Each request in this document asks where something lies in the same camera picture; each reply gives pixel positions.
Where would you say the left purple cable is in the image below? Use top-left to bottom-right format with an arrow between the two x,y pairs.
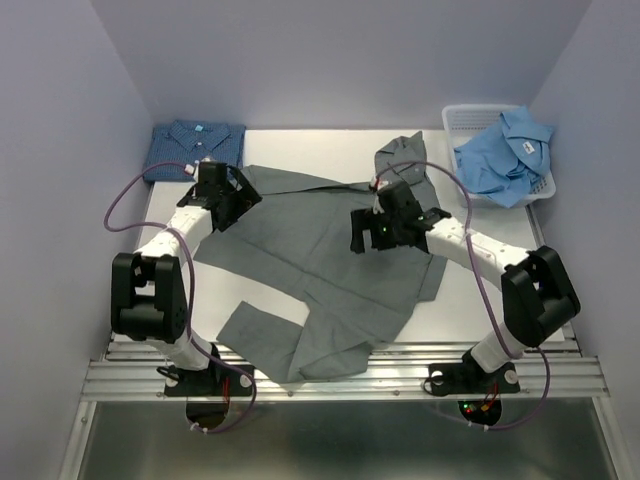
103,160 -> 259,436

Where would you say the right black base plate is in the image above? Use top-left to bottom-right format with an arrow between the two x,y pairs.
423,362 -> 521,397

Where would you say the purple cable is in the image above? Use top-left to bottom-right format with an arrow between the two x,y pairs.
372,160 -> 554,434
103,160 -> 259,436

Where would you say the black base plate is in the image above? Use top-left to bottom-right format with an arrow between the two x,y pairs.
423,362 -> 521,397
156,364 -> 255,398

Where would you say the light blue shirt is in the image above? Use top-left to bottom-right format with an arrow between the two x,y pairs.
450,105 -> 557,210

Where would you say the aluminium mounting rail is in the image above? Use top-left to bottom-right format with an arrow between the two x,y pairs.
79,199 -> 612,401

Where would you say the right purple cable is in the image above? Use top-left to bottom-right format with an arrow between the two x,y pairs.
372,160 -> 554,434

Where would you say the white plastic basket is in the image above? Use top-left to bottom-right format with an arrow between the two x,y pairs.
441,103 -> 558,211

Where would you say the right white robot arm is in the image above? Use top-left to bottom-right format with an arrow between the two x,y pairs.
350,182 -> 581,397

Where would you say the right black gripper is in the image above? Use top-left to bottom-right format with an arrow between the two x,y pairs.
351,206 -> 403,253

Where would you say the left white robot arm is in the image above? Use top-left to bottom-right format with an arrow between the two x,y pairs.
111,158 -> 262,397

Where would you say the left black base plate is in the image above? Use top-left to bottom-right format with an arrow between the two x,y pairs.
156,364 -> 255,398

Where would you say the grey long sleeve shirt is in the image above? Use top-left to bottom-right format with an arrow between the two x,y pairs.
192,130 -> 446,384

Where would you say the folded blue checkered shirt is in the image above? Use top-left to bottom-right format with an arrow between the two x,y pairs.
143,119 -> 246,184

